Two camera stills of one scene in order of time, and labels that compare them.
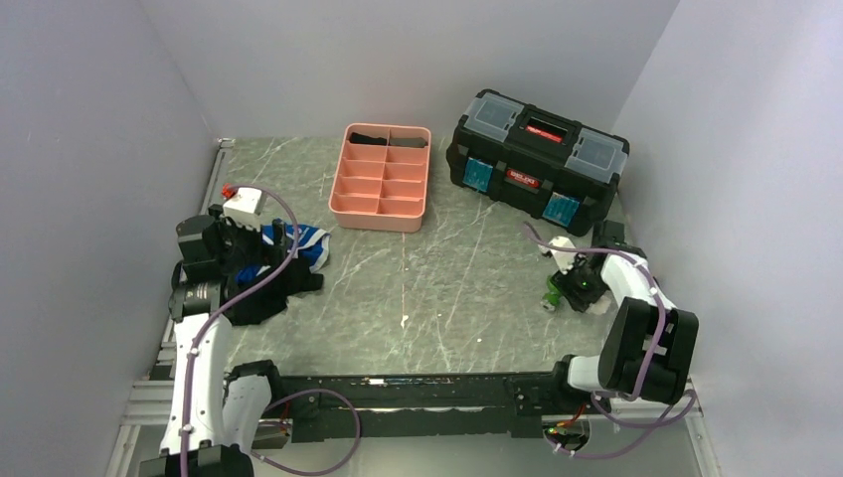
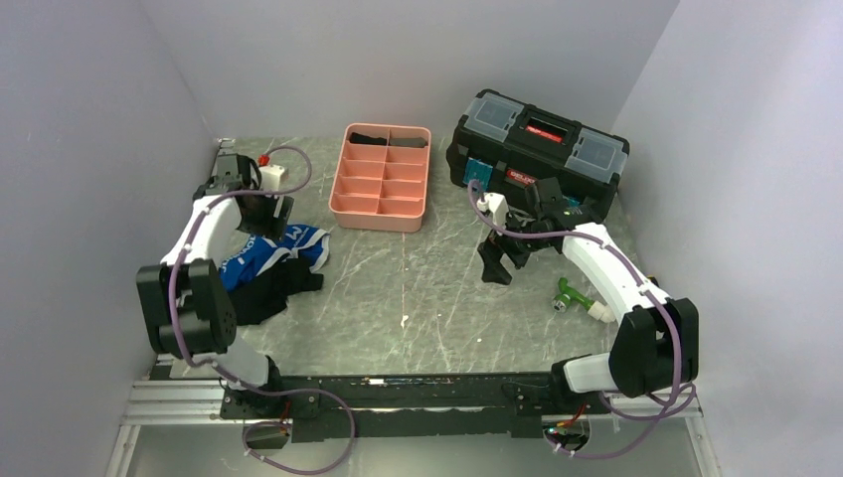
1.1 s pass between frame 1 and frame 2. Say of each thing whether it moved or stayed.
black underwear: stayed
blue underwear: stayed
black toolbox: stayed
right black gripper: moved
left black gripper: moved
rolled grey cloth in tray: stayed
